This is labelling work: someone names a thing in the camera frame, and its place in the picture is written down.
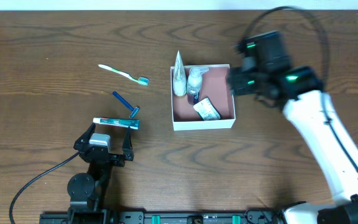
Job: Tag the white pink-lined box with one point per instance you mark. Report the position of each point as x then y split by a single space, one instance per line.
214 87

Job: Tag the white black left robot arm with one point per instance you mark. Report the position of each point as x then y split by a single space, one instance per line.
87 190

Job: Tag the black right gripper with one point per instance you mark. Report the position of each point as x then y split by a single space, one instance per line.
239 82

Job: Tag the white Pantene tube gold cap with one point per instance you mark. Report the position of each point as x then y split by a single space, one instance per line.
179 77

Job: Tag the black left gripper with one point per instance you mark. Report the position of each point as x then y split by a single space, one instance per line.
105 156

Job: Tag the green white toothbrush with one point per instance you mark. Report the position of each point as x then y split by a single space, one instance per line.
141 80

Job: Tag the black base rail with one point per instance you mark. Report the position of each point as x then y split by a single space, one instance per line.
179 217

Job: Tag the clear foam pump bottle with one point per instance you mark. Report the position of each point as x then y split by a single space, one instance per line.
194 84

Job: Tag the blue disposable razor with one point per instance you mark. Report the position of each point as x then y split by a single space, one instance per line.
134 110

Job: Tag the green white soap box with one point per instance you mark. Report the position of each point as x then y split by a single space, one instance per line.
206 110

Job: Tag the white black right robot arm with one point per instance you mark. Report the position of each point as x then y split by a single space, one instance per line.
315 118

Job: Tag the teal white toothpaste tube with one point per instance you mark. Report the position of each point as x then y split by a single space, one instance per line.
124 123

